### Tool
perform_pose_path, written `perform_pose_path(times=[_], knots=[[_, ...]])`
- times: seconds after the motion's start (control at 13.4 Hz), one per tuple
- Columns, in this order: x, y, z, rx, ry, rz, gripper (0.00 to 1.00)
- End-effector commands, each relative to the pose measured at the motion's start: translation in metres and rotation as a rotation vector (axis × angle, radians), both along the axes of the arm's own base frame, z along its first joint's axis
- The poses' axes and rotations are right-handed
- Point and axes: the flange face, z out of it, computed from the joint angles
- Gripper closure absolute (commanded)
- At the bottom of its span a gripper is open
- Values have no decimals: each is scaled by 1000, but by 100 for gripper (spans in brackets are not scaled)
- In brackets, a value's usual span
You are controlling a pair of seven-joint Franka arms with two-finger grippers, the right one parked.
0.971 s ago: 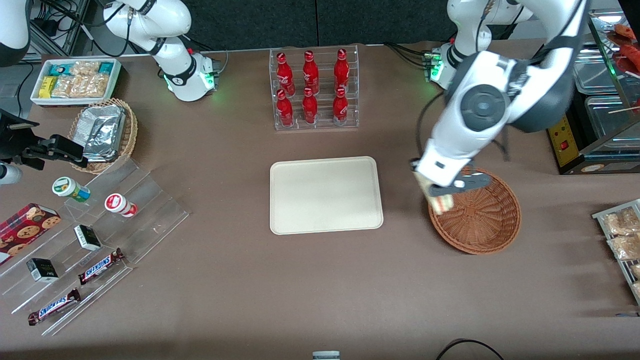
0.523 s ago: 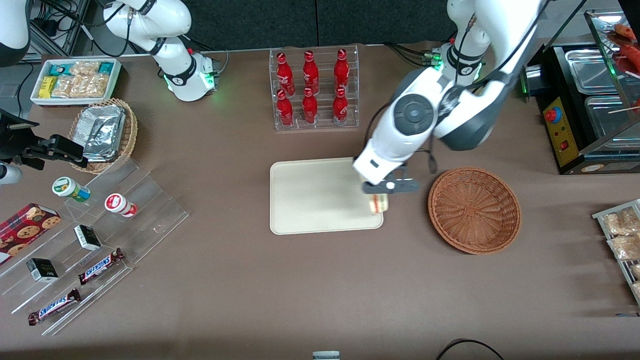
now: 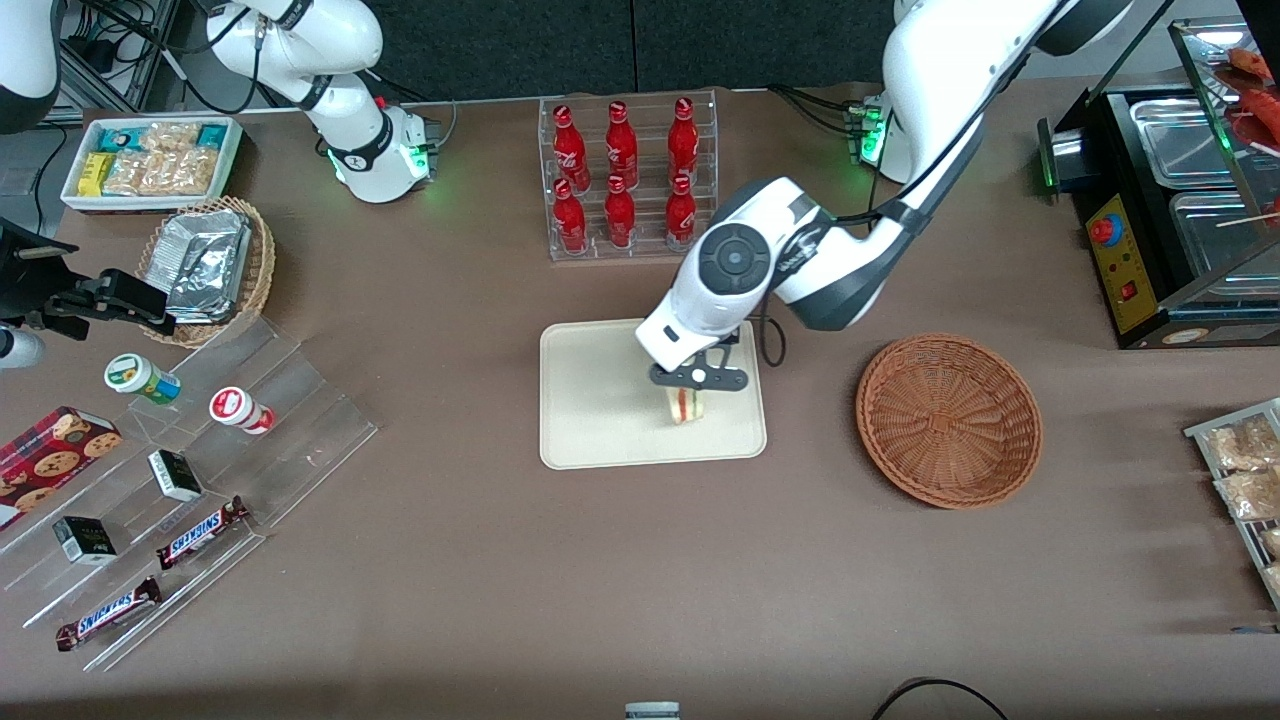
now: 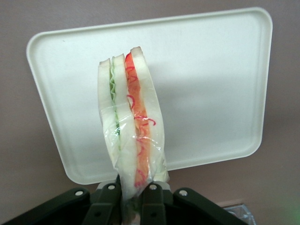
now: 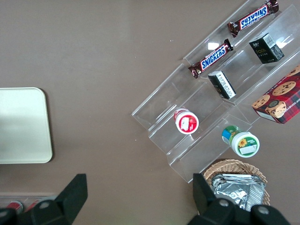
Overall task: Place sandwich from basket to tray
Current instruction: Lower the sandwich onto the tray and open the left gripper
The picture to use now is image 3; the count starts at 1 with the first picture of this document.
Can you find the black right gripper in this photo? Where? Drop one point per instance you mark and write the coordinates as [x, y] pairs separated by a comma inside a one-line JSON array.
[[40, 290]]

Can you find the triangular sandwich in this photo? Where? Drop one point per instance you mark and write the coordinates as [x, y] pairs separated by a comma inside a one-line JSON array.
[[685, 408]]

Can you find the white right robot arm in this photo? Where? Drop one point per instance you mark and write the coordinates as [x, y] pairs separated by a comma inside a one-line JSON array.
[[350, 150]]

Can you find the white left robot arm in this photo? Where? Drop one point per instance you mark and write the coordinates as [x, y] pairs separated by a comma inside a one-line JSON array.
[[850, 270]]

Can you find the cream plastic tray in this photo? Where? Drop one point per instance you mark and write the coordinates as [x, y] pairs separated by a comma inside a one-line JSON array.
[[600, 400]]

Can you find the oval light wicker basket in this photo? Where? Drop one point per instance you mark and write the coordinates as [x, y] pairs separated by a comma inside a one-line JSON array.
[[258, 270]]

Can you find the round brown wicker basket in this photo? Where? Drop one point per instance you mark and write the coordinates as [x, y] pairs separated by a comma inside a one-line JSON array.
[[950, 420]]

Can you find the green lid white cup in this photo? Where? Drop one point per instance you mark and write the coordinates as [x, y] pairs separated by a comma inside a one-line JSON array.
[[135, 376]]

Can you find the clear acrylic bottle rack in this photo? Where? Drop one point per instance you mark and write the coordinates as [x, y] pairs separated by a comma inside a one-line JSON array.
[[640, 250]]

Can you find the silver foil packet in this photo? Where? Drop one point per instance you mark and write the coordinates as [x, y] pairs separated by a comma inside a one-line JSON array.
[[205, 285], [205, 228]]

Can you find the red cola bottle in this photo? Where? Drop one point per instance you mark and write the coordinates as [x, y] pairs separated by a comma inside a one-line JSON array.
[[683, 145], [680, 216], [619, 218], [569, 220], [621, 148], [569, 150]]

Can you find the white rectangular snack bin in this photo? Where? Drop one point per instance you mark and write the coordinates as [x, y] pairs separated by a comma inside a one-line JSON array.
[[70, 190]]

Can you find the yellow snack packet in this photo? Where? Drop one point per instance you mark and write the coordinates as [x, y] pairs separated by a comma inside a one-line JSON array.
[[94, 174]]

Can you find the clear nut snack bag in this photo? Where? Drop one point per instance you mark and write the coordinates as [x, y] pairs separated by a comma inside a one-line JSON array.
[[170, 136], [130, 173], [188, 171]]

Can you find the red cookie box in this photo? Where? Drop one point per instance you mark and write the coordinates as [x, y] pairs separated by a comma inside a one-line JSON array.
[[50, 460]]

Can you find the red lid white cup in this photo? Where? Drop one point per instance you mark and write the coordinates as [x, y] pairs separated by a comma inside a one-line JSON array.
[[235, 407]]

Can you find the teal snack packet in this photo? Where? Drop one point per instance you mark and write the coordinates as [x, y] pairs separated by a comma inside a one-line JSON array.
[[120, 138], [211, 136]]

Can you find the small black box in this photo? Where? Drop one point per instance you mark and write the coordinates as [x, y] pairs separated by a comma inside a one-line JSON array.
[[85, 540], [175, 475]]

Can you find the clear acrylic stepped stand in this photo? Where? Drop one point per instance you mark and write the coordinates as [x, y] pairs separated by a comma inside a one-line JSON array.
[[300, 400]]

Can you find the Snickers chocolate bar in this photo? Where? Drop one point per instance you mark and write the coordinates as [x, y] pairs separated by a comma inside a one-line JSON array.
[[105, 614], [200, 533]]

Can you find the small grey device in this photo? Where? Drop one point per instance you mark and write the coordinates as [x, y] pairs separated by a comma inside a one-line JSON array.
[[652, 711]]

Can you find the black glass food warmer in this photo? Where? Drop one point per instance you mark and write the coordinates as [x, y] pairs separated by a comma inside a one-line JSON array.
[[1120, 270]]

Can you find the clear bagged pastry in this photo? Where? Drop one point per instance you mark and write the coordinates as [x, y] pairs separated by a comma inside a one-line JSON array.
[[1250, 495], [1272, 542], [1274, 580], [1240, 445]]

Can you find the wooden skewer stick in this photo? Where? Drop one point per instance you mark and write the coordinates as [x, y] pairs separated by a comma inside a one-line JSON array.
[[1250, 219]]

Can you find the red sausages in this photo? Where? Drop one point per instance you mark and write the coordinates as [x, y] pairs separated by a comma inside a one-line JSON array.
[[1255, 100]]

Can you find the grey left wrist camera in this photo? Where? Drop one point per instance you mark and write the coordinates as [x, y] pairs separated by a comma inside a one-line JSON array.
[[700, 378]]

